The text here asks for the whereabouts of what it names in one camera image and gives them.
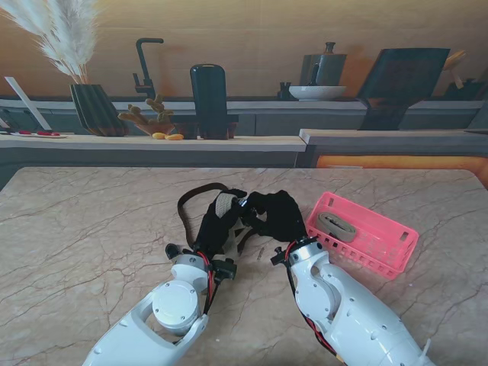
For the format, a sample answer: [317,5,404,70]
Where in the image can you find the left arm red black cables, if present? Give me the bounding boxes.
[197,251,222,317]

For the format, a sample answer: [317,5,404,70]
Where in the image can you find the pink plastic storage basket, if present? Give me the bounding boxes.
[307,191,419,282]

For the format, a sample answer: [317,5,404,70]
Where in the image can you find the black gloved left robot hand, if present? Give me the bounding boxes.
[194,188,249,257]

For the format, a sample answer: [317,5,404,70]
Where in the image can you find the white pampas grass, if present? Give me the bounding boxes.
[0,0,99,85]

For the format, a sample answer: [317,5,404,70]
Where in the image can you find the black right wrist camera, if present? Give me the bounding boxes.
[270,246,289,266]

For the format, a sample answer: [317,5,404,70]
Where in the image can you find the plate with red chillies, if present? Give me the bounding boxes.
[10,130,69,139]

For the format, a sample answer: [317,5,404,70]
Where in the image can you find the dark utensil holder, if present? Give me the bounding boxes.
[444,78,482,101]

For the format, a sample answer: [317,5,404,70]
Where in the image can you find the dark ribbed vase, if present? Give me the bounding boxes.
[69,83,130,137]

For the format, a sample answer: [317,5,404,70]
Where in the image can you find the white slanted board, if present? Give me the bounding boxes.
[4,75,51,131]

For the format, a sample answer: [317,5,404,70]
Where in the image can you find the tall black appliance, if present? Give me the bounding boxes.
[175,63,240,141]

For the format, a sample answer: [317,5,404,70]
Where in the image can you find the yellow wooden utensil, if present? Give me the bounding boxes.
[443,50,468,89]

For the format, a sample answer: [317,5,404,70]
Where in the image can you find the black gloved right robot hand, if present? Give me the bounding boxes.
[242,190,308,243]

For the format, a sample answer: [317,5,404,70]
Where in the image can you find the arm red black cables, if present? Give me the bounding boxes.
[287,262,344,361]
[197,251,222,317]

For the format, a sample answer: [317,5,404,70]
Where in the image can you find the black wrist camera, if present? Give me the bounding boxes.
[211,258,237,281]
[270,246,289,266]

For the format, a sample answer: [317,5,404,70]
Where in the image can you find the right arm red black cables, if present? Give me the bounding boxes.
[287,262,344,361]

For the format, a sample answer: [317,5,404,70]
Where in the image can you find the black kitchen faucet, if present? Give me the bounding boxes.
[132,37,165,101]

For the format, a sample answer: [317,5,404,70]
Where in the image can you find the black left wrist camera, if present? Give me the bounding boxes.
[211,258,237,281]

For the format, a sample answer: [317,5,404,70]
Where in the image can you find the dark woven belt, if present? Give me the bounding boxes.
[177,182,245,256]

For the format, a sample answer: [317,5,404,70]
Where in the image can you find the white speckled bowl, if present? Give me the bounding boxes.
[287,85,348,101]

